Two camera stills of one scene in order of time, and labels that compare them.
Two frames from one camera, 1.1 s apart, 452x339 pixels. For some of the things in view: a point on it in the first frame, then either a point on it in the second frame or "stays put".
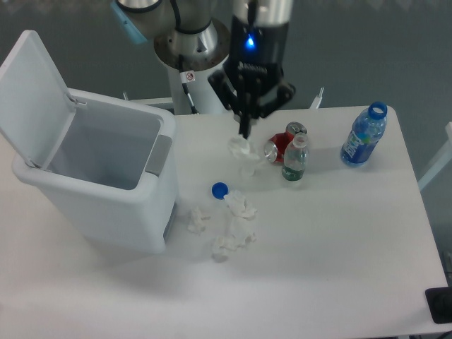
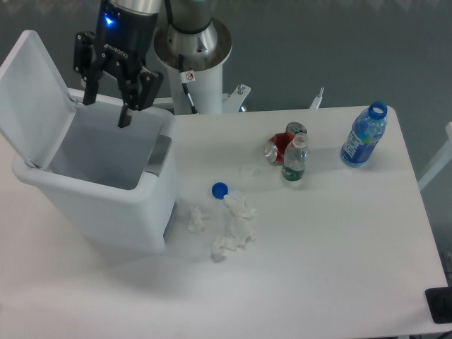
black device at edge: (439, 301) stays put
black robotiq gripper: (253, 77) -> (119, 49)
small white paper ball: (195, 221) stays put
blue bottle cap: (219, 189) stays put
